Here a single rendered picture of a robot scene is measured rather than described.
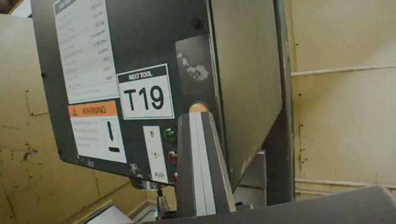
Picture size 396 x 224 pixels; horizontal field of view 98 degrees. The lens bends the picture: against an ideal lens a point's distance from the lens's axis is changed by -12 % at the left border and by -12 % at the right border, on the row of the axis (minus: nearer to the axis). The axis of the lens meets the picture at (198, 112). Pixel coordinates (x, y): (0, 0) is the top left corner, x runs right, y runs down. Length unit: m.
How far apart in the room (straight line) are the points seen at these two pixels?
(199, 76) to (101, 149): 0.24
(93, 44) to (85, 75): 0.06
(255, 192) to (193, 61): 0.86
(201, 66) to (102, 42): 0.18
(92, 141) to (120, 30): 0.21
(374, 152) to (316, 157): 0.30
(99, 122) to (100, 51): 0.12
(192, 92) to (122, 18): 0.16
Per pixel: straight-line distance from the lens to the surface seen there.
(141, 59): 0.28
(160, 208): 0.67
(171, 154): 0.27
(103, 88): 0.35
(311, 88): 1.24
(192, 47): 0.23
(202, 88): 0.23
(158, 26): 0.27
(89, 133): 0.42
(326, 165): 1.36
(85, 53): 0.39
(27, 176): 1.51
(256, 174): 0.96
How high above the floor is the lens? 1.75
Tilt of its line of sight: 8 degrees down
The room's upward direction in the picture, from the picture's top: 7 degrees counter-clockwise
